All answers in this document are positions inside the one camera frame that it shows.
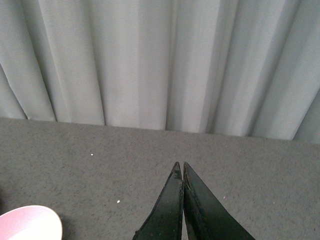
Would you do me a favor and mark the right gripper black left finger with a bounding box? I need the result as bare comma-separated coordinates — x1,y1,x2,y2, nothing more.
133,162,184,240

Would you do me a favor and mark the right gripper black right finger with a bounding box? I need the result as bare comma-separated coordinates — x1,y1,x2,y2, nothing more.
183,162,254,240

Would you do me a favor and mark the pink round bowl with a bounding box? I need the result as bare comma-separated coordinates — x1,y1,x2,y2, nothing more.
0,205,63,240

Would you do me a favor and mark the grey pleated curtain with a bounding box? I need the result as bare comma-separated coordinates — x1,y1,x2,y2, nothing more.
0,0,320,143

